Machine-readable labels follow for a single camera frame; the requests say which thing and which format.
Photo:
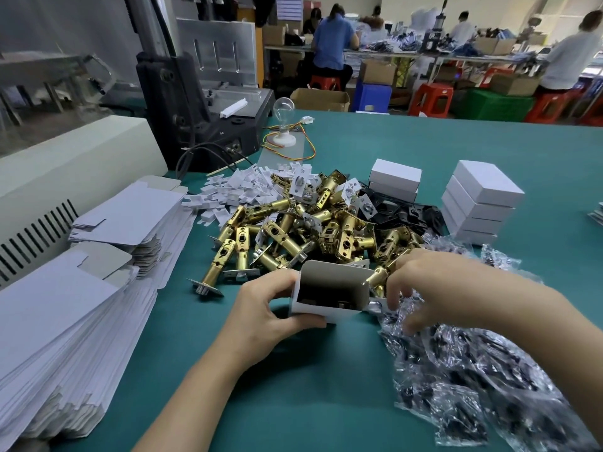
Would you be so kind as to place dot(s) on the person's left hand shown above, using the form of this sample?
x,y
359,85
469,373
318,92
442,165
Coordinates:
x,y
254,320

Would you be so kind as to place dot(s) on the person's right hand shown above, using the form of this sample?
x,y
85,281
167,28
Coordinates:
x,y
438,287

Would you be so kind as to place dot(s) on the person's right thumb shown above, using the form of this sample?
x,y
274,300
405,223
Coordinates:
x,y
394,284

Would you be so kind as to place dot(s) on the person's left thumb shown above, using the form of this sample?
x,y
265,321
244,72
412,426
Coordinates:
x,y
301,322

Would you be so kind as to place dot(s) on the white cardboard box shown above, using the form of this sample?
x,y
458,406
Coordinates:
x,y
466,223
395,174
490,181
476,209
466,236
329,289
391,192

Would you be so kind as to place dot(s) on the person's left forearm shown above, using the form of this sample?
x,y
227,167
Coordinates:
x,y
193,404

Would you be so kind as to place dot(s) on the person's right forearm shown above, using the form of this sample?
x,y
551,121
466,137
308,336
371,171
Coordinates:
x,y
541,329

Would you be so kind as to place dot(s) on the pile of black strike plates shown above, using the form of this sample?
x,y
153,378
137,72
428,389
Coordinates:
x,y
400,215

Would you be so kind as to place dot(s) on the closed white cardboard box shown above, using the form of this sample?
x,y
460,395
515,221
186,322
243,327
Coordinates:
x,y
466,223
391,192
490,181
466,236
476,209
395,174

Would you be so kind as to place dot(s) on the pile of brass door latches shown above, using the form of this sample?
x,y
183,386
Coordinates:
x,y
301,230

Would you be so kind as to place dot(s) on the pile of clear screw bags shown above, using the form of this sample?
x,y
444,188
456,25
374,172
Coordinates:
x,y
471,371

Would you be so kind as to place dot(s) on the pile of white plastic pieces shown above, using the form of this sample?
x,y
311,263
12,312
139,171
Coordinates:
x,y
240,188

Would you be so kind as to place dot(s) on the thin wooden stick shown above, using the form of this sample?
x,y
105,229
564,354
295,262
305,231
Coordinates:
x,y
231,165

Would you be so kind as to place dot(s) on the red plastic stool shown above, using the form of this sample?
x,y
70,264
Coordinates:
x,y
325,83
549,107
592,110
431,99

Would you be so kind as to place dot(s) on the brown cardboard carton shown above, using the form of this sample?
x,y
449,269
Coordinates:
x,y
378,72
274,36
514,85
320,101

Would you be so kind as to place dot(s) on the clear light bulb white base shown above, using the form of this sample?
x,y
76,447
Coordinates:
x,y
284,117

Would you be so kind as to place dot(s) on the stack of flat white box blanks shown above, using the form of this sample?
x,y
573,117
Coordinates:
x,y
127,216
56,334

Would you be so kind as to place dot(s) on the green plastic crate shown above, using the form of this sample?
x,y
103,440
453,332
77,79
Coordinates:
x,y
494,105

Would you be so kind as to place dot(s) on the stack of grey packets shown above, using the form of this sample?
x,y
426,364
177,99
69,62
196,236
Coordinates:
x,y
597,214

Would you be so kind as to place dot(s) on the white plastic strip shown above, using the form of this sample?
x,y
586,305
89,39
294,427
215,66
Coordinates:
x,y
234,108

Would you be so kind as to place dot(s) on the black welding machine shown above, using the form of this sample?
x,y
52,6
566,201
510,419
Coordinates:
x,y
188,108

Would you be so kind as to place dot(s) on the black pneumatic press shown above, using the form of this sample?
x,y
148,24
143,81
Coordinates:
x,y
434,30

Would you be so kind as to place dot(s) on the beige vented machine housing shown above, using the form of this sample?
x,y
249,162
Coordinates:
x,y
70,183

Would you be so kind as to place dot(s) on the silver metal welding horn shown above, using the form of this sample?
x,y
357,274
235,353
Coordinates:
x,y
219,51

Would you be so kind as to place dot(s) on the clear plastic guard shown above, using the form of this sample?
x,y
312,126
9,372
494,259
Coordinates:
x,y
47,84

